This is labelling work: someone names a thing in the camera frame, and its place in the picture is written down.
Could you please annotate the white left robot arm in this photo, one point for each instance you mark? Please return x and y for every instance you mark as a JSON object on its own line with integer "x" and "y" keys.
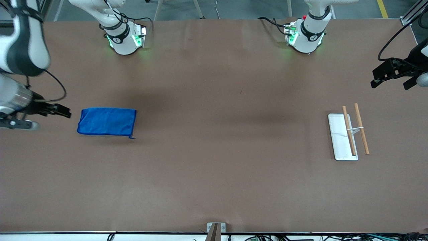
{"x": 309, "y": 33}

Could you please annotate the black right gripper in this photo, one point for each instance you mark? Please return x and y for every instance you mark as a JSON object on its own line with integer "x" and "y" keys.
{"x": 39, "y": 106}

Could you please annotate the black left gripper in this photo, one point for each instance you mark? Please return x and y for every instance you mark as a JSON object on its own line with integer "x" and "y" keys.
{"x": 404, "y": 66}

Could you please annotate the grey metal camera bracket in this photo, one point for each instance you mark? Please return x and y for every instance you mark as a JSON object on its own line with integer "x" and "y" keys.
{"x": 215, "y": 230}

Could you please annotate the aluminium frame profile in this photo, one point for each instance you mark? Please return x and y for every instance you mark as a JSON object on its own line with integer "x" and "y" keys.
{"x": 413, "y": 13}
{"x": 5, "y": 23}

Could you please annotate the blue microfiber towel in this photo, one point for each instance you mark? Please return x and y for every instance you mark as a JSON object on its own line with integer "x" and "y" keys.
{"x": 106, "y": 121}

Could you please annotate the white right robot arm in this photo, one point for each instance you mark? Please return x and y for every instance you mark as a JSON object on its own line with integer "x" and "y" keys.
{"x": 23, "y": 50}

